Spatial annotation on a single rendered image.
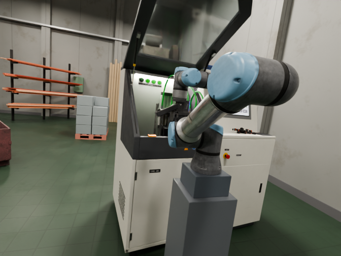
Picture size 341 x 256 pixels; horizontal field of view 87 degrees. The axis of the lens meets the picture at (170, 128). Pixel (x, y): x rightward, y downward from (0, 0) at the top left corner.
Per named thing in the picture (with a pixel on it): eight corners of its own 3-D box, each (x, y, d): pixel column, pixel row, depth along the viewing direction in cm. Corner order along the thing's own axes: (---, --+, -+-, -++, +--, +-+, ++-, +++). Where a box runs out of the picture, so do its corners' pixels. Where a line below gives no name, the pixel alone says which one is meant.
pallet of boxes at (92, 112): (82, 130, 564) (84, 95, 548) (108, 132, 586) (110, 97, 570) (75, 138, 459) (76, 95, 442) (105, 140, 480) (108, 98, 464)
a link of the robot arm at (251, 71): (194, 151, 88) (296, 91, 39) (164, 151, 83) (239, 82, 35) (192, 128, 92) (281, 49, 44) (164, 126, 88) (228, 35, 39)
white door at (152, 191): (128, 249, 133) (136, 160, 123) (128, 247, 135) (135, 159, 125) (202, 231, 159) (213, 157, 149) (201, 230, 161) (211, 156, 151)
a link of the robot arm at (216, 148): (226, 153, 83) (230, 124, 81) (199, 153, 79) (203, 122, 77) (212, 146, 95) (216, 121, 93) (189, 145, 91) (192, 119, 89)
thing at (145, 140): (138, 159, 124) (140, 136, 121) (136, 157, 128) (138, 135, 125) (211, 157, 149) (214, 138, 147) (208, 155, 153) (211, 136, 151)
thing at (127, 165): (124, 261, 134) (132, 159, 122) (114, 214, 186) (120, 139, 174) (203, 241, 162) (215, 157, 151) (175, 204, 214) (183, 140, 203)
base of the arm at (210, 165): (227, 174, 84) (230, 154, 82) (197, 175, 79) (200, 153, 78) (211, 163, 98) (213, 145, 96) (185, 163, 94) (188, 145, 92)
